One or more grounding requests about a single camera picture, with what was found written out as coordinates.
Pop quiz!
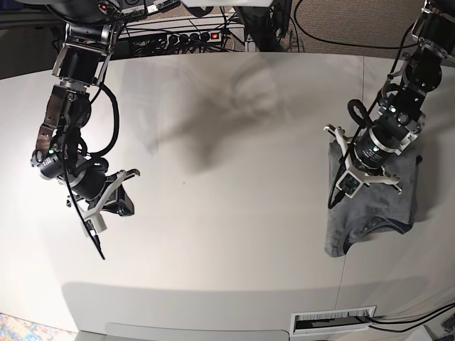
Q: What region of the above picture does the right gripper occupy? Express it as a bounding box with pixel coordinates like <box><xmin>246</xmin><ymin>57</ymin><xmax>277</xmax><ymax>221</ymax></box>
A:
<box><xmin>58</xmin><ymin>159</ymin><xmax>134</xmax><ymax>217</ymax></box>

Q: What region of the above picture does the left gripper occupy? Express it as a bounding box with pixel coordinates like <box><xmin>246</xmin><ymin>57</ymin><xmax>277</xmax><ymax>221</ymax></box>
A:
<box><xmin>353</xmin><ymin>127</ymin><xmax>395</xmax><ymax>171</ymax></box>

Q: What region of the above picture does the grey T-shirt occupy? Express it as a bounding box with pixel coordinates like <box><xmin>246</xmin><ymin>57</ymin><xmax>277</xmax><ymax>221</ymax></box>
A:
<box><xmin>324</xmin><ymin>146</ymin><xmax>422</xmax><ymax>258</ymax></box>

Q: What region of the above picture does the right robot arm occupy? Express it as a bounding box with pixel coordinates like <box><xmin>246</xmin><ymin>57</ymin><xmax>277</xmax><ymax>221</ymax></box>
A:
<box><xmin>31</xmin><ymin>1</ymin><xmax>144</xmax><ymax>208</ymax></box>

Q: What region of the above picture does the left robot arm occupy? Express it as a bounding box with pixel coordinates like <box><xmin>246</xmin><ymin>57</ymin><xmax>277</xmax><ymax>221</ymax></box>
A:
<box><xmin>348</xmin><ymin>1</ymin><xmax>454</xmax><ymax>175</ymax></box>

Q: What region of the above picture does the white power strip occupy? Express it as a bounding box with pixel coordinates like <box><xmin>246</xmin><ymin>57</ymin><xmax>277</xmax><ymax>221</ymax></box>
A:
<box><xmin>159</xmin><ymin>30</ymin><xmax>225</xmax><ymax>48</ymax></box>

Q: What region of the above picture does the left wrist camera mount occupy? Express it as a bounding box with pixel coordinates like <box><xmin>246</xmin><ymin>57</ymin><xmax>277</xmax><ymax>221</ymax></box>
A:
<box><xmin>323</xmin><ymin>124</ymin><xmax>402</xmax><ymax>199</ymax></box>

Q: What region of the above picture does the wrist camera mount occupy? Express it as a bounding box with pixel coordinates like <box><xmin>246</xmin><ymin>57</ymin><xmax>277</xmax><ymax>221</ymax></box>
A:
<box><xmin>79</xmin><ymin>168</ymin><xmax>140</xmax><ymax>237</ymax></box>
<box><xmin>323</xmin><ymin>124</ymin><xmax>402</xmax><ymax>199</ymax></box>

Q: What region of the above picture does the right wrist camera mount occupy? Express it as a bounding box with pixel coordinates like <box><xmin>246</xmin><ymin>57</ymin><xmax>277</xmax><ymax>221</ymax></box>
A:
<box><xmin>79</xmin><ymin>168</ymin><xmax>140</xmax><ymax>237</ymax></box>

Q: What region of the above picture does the black floor cable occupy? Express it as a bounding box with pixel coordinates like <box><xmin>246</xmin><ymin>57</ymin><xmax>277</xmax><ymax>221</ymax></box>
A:
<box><xmin>293</xmin><ymin>0</ymin><xmax>420</xmax><ymax>50</ymax></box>

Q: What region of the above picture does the black cable pair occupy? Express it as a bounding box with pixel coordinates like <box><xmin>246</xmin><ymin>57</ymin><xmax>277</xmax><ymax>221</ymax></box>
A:
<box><xmin>368</xmin><ymin>303</ymin><xmax>455</xmax><ymax>333</ymax></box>

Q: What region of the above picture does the table cable grommet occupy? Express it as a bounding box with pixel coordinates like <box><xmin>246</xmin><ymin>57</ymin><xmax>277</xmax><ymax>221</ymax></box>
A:
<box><xmin>289</xmin><ymin>305</ymin><xmax>377</xmax><ymax>337</ymax></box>

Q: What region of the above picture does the white overhead camera mount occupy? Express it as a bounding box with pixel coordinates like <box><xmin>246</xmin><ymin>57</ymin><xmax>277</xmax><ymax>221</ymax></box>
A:
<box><xmin>181</xmin><ymin>0</ymin><xmax>273</xmax><ymax>7</ymax></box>

